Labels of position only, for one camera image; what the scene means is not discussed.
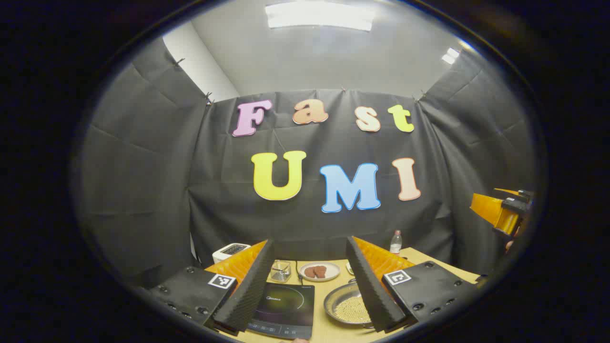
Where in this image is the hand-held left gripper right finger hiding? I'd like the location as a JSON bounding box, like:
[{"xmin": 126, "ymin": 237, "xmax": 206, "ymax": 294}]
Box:
[{"xmin": 346, "ymin": 236, "xmax": 479, "ymax": 334}]

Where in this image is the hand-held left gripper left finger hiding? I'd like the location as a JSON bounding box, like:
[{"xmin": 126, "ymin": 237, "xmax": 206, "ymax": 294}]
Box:
[{"xmin": 143, "ymin": 238, "xmax": 276, "ymax": 336}]

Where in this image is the stainless steel pot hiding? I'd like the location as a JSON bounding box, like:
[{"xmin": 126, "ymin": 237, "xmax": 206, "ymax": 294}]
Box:
[{"xmin": 324, "ymin": 279, "xmax": 377, "ymax": 330}]

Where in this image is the black induction cooktop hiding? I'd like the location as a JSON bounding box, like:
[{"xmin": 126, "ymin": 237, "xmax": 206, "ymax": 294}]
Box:
[{"xmin": 246, "ymin": 282, "xmax": 315, "ymax": 340}]

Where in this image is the pile of soybeans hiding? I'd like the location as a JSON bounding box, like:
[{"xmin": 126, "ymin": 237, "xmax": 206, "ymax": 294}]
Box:
[{"xmin": 334, "ymin": 295, "xmax": 371, "ymax": 324}]

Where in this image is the white round plate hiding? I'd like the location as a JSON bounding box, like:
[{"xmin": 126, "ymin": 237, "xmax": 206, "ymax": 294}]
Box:
[{"xmin": 298, "ymin": 262, "xmax": 341, "ymax": 282}]

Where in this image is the white toaster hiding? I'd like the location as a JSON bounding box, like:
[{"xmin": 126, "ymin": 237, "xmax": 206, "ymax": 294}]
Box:
[{"xmin": 212, "ymin": 243, "xmax": 251, "ymax": 264}]

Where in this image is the black backdrop cloth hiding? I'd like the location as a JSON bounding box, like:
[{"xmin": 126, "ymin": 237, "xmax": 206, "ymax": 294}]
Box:
[{"xmin": 76, "ymin": 38, "xmax": 537, "ymax": 286}]

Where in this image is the large ceiling light panel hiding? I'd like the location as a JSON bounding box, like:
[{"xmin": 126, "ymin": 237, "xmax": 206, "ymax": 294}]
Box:
[{"xmin": 265, "ymin": 1, "xmax": 375, "ymax": 32}]

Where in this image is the wire mesh utensil holder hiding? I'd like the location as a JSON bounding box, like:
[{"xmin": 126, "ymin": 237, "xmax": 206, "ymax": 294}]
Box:
[{"xmin": 270, "ymin": 260, "xmax": 292, "ymax": 283}]

